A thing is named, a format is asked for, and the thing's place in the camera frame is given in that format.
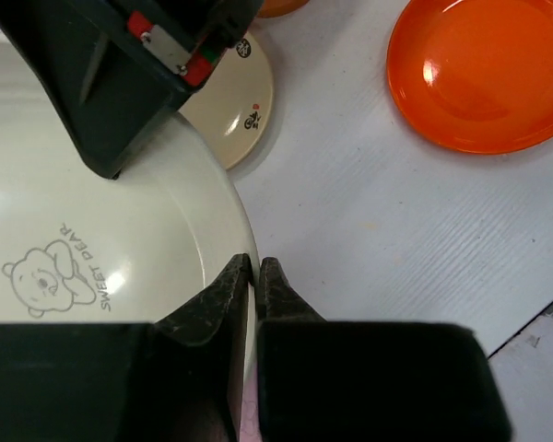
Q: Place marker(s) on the pink round plate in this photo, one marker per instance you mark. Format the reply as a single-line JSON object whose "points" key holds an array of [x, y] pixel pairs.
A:
{"points": [[249, 429]]}

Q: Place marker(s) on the small beige patterned plate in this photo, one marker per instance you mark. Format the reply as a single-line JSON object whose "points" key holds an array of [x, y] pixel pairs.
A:
{"points": [[232, 111]]}

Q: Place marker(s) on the small orange round plate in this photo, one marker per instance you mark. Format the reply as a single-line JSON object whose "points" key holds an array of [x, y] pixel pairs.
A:
{"points": [[474, 76]]}

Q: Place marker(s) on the cream round plate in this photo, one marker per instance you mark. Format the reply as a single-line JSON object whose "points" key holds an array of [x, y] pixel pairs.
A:
{"points": [[75, 247]]}

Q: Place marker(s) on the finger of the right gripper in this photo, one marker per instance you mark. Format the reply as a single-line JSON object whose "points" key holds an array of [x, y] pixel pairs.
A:
{"points": [[109, 92]]}

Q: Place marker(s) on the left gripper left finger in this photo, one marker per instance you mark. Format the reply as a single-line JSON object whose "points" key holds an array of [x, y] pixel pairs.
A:
{"points": [[177, 379]]}

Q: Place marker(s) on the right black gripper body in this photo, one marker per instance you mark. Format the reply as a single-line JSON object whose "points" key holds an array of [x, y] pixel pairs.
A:
{"points": [[188, 37]]}

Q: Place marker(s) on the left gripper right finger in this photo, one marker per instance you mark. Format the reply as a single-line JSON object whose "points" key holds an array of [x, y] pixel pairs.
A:
{"points": [[334, 380]]}

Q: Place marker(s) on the orange plastic bin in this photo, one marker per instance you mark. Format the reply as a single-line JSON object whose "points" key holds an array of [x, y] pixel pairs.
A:
{"points": [[279, 8]]}

